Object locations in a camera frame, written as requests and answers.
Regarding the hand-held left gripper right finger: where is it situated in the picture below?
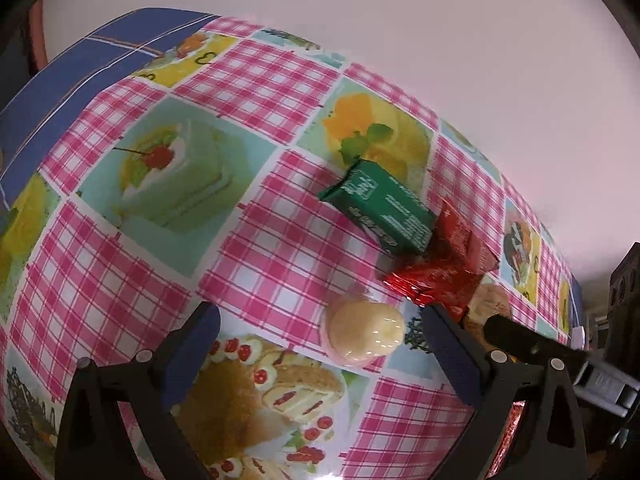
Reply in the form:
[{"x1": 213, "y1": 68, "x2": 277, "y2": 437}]
[{"x1": 422, "y1": 303, "x2": 587, "y2": 480}]

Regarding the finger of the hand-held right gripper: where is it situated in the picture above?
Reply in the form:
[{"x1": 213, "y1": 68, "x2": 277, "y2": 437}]
[{"x1": 483, "y1": 313, "x2": 590, "y2": 377}]

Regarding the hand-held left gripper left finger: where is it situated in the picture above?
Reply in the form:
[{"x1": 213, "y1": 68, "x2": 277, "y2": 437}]
[{"x1": 54, "y1": 301, "x2": 222, "y2": 480}]

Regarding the clear cookie packet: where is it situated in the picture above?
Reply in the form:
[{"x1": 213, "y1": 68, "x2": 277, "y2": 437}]
[{"x1": 466, "y1": 282, "x2": 515, "y2": 343}]

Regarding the cream jelly cup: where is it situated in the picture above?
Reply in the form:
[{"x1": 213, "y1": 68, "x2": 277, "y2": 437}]
[{"x1": 322, "y1": 294, "x2": 407, "y2": 365}]

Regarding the checked printed tablecloth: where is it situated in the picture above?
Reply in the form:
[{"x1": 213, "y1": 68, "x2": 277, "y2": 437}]
[{"x1": 0, "y1": 7, "x2": 583, "y2": 480}]

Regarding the green snack packet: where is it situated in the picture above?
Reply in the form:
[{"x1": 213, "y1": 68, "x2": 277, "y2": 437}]
[{"x1": 318, "y1": 158, "x2": 437, "y2": 256}]

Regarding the pink curved object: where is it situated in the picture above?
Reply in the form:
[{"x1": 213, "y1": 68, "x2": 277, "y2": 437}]
[{"x1": 27, "y1": 0, "x2": 51, "y2": 73}]

